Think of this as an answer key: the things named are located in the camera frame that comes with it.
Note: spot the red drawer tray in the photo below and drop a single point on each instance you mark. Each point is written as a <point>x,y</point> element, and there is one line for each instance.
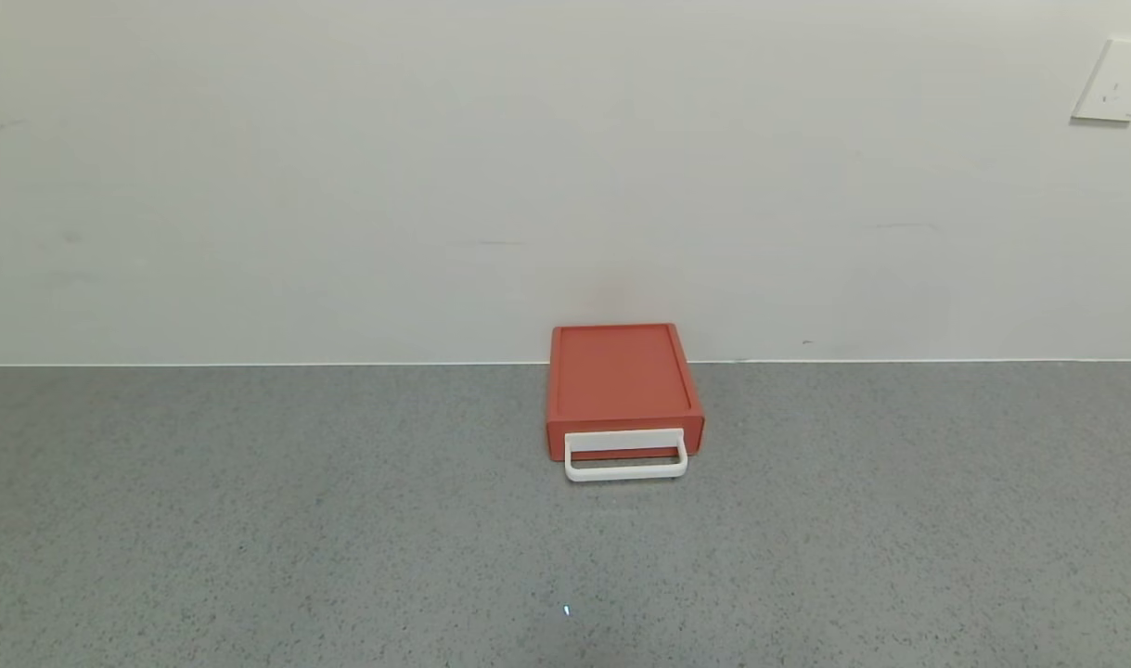
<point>625,454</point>

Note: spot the red drawer casing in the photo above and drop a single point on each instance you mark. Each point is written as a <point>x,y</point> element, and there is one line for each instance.
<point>619,376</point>

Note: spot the white wall socket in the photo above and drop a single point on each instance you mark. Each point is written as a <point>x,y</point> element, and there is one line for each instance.
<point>1119,82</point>

